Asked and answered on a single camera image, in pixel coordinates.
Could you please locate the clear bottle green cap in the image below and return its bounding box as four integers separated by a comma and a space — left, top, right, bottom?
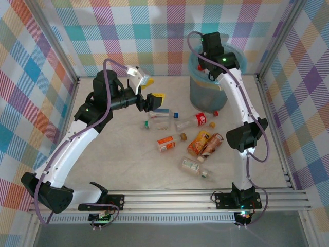
140, 119, 172, 132

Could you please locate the orange label bottle brown cap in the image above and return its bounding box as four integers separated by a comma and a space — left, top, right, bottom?
157, 133, 188, 153

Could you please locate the yellow orange juice bottle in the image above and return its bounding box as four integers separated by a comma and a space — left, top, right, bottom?
187, 122, 216, 157

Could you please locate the green white label bottle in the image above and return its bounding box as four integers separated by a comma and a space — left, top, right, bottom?
179, 156, 214, 182

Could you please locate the blue translucent plastic bin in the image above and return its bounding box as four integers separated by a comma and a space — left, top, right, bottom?
187, 41, 248, 113

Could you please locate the clear bottle blue cap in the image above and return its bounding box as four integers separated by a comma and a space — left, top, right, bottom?
150, 108, 180, 120

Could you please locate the brown coffee drink bottle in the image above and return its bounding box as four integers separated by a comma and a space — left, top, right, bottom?
197, 133, 224, 163

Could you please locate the small black controller board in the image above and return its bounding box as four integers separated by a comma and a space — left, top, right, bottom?
88, 211, 114, 224
234, 210, 252, 221

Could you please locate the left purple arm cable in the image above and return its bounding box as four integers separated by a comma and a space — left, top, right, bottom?
34, 58, 129, 230

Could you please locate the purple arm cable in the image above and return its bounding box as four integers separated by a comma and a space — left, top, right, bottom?
34, 58, 129, 230
187, 31, 270, 228

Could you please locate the aluminium frame post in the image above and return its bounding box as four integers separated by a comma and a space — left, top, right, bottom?
257, 0, 309, 80
24, 0, 80, 85

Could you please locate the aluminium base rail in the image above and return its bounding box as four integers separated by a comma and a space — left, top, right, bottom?
27, 190, 312, 215

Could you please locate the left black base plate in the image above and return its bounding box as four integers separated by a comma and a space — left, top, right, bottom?
78, 193, 126, 212

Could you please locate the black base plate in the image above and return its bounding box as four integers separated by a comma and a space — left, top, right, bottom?
214, 191, 263, 209
78, 193, 126, 212

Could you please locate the slotted grey cable tray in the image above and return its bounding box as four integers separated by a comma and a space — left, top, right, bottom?
41, 215, 239, 224

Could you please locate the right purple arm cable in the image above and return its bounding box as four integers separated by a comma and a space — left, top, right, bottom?
187, 31, 270, 228

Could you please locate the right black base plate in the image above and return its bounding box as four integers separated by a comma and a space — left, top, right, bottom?
214, 191, 263, 209

